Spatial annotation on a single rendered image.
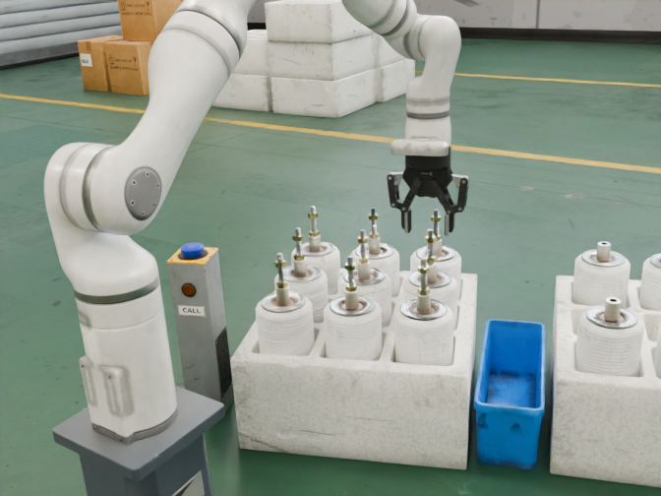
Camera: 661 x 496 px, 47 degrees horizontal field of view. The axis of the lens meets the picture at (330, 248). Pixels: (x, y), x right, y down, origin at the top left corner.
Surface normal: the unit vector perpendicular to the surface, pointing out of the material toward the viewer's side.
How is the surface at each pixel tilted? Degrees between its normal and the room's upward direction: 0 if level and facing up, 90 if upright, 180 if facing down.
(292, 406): 90
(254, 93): 90
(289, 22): 90
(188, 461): 91
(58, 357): 0
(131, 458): 0
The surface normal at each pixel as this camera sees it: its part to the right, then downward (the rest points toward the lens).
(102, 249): 0.44, -0.69
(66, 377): -0.05, -0.93
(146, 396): 0.57, 0.29
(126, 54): -0.58, 0.33
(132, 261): 0.23, -0.85
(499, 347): -0.25, 0.34
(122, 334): 0.24, 0.36
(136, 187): 0.80, 0.03
